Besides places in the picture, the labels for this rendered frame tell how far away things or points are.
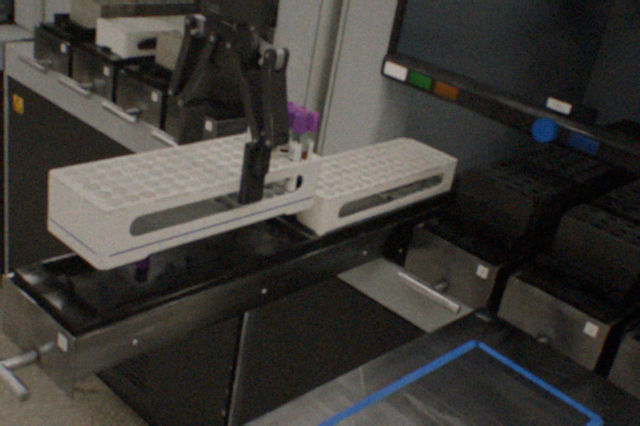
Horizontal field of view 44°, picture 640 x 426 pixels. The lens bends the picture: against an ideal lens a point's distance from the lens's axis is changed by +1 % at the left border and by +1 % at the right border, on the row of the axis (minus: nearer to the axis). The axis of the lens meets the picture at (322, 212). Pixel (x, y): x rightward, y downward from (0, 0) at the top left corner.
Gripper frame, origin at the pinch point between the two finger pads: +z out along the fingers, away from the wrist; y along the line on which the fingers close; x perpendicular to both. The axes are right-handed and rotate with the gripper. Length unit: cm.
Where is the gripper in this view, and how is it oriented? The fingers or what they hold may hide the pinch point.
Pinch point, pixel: (220, 164)
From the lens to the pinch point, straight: 87.5
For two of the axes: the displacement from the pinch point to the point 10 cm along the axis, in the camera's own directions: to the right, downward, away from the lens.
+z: -1.7, 8.9, 4.2
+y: 7.2, 4.0, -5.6
